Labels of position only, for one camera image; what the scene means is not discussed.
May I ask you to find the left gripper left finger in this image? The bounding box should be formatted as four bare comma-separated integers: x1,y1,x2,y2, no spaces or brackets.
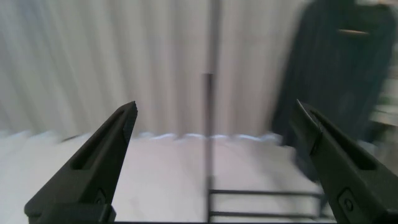
24,100,139,223

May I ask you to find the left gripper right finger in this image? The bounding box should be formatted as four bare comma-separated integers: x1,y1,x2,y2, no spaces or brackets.
289,98,398,223

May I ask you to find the dark teal garment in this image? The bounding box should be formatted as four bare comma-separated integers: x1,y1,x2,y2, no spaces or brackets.
271,0,398,184

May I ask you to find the black clothes rack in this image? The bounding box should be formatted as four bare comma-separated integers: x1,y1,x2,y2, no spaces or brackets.
202,0,329,223

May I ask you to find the white curtain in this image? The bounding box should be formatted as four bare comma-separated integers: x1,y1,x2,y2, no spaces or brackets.
0,0,313,140

